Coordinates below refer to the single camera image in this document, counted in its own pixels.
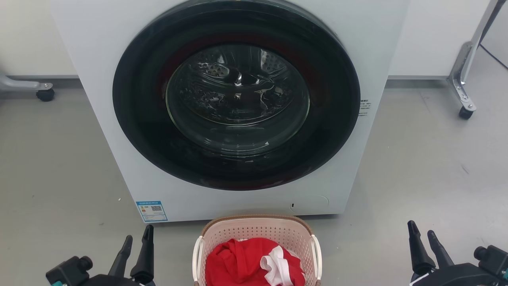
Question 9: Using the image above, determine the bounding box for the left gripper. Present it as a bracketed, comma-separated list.
[46, 224, 156, 286]

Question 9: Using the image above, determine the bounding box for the white garment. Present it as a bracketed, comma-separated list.
[260, 245, 304, 286]

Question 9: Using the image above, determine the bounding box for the red garment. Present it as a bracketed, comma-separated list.
[205, 238, 306, 286]

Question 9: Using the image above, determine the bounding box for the round black washing machine door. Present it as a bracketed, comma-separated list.
[112, 0, 361, 191]

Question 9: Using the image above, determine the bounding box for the thin black floor cable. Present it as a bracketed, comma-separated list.
[479, 43, 508, 70]

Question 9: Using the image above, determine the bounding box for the round white filter cover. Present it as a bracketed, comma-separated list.
[292, 194, 330, 213]

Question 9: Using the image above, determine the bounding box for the white front-load washing machine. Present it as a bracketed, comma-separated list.
[51, 0, 410, 223]

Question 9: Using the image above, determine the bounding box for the blue energy label sticker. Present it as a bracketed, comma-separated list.
[136, 201, 168, 222]

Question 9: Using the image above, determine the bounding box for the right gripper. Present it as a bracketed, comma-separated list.
[408, 220, 508, 286]

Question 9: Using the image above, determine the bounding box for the grey metal stand leg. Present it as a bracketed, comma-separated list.
[0, 75, 53, 93]

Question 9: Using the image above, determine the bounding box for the beige perforated plastic laundry basket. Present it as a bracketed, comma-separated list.
[192, 215, 323, 286]

